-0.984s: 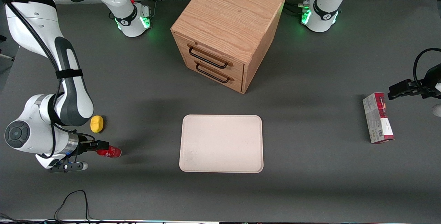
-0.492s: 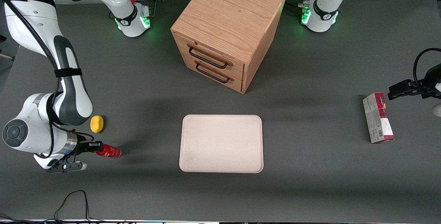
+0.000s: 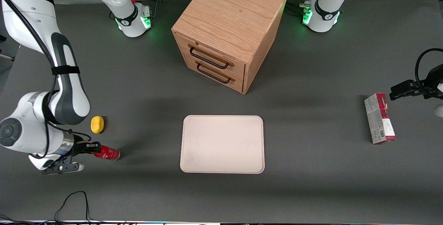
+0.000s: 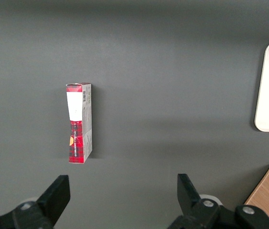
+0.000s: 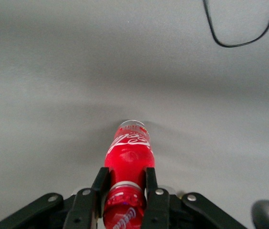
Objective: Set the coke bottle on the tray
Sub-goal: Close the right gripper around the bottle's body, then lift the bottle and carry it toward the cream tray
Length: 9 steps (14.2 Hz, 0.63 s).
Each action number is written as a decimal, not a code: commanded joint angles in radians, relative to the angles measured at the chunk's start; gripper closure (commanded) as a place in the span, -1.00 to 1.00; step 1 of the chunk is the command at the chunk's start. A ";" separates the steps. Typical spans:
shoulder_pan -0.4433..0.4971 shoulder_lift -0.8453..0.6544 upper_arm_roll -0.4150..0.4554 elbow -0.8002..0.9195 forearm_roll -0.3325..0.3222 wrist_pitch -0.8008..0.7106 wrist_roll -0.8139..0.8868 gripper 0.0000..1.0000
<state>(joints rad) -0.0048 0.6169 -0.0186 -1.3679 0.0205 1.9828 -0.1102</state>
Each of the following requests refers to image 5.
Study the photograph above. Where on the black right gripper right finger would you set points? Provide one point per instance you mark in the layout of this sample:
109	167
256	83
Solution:
158	210

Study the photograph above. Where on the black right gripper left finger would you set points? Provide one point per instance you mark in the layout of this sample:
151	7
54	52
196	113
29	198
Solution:
81	207

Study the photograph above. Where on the red coke bottle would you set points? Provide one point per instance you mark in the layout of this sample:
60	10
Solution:
128	157

